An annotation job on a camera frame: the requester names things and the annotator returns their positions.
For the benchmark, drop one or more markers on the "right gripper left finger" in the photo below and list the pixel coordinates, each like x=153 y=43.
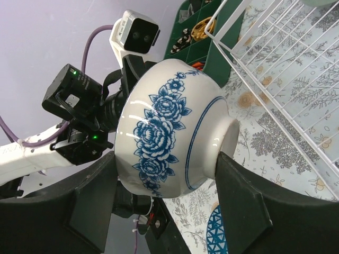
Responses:
x=70 y=216

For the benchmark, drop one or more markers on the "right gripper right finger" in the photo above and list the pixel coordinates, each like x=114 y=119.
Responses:
x=262 y=217

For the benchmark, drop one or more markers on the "red diamond patterned bowl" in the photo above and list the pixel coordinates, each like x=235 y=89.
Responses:
x=215 y=235

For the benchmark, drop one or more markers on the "blue patterned white bowl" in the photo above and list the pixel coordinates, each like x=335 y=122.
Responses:
x=174 y=125

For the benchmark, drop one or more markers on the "pale green ceramic bowl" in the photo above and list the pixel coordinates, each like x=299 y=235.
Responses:
x=318 y=3

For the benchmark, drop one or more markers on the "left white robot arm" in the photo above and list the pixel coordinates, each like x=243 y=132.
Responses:
x=88 y=112

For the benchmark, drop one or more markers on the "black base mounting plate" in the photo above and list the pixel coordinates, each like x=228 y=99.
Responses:
x=153 y=221

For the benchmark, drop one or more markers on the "green compartment organizer tray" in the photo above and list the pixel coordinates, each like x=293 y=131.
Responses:
x=215 y=64

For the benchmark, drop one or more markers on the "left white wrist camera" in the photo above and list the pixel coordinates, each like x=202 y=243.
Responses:
x=134 y=34

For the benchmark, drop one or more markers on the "white wire dish rack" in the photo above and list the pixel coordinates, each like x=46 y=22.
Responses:
x=283 y=89

